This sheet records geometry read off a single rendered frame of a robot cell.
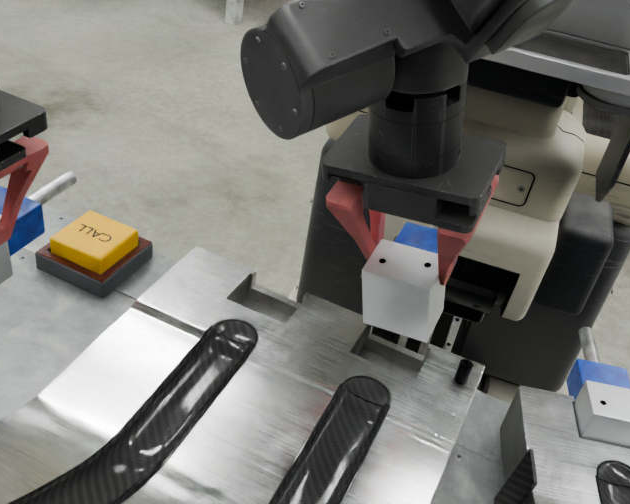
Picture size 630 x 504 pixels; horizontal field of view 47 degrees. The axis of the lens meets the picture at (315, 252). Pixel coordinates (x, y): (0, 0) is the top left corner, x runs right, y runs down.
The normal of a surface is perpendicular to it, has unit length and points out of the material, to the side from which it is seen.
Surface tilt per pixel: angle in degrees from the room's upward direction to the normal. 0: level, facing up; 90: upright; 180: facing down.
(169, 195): 0
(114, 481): 21
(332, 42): 37
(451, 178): 13
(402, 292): 100
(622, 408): 0
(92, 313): 0
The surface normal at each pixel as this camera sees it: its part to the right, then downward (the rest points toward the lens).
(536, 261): -0.32, 0.64
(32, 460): 0.32, -0.93
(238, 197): 0.14, -0.79
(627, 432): -0.14, 0.58
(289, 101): -0.82, 0.41
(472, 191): -0.06, -0.75
